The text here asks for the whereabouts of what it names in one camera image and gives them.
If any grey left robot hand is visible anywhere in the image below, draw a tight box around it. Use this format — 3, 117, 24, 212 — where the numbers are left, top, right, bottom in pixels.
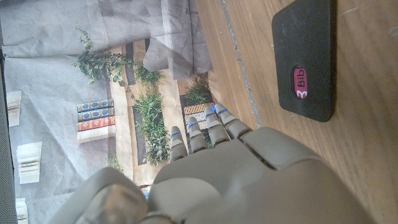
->
46, 103, 379, 224

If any printed fabric backdrop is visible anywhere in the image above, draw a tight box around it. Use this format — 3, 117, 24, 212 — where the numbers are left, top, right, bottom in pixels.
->
0, 0, 259, 224

